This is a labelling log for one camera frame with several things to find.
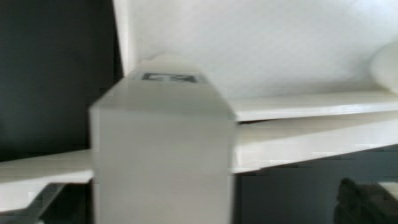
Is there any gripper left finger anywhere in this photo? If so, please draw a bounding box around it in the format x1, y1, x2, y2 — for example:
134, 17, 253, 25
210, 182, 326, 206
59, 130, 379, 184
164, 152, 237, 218
0, 183, 93, 224

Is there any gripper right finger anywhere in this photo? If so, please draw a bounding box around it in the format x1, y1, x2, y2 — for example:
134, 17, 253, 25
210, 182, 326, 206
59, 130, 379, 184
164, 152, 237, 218
335, 178, 398, 224

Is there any white desk leg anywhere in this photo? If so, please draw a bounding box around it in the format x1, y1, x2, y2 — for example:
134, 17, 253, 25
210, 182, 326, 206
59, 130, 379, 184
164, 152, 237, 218
91, 54, 237, 224
370, 42, 398, 95

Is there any white desk tabletop tray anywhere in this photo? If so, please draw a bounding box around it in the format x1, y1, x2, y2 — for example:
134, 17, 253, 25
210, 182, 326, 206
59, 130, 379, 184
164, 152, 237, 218
113, 0, 398, 121

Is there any white U-shaped fence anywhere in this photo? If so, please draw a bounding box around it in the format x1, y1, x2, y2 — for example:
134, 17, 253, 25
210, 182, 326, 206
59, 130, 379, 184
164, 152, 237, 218
0, 111, 398, 213

